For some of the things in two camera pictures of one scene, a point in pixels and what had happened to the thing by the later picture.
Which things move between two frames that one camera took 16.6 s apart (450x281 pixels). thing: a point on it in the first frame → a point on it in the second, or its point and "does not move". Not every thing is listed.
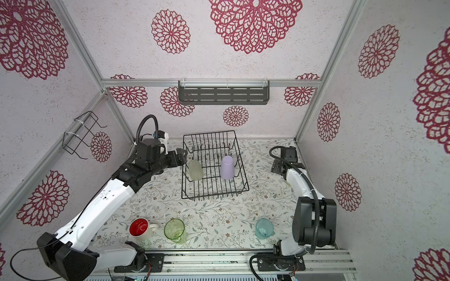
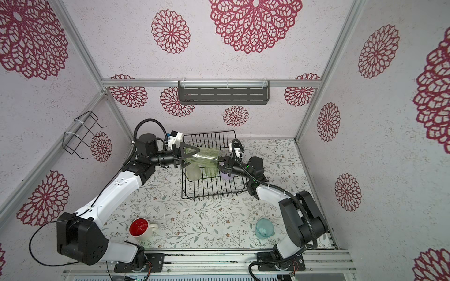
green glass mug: x=174 y=229 → x=211 y=170
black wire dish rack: x=215 y=167 does not move
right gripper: x=276 y=165 → x=231 y=167
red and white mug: x=140 y=229 does not move
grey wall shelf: x=224 y=92 does not move
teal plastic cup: x=264 y=229 does not move
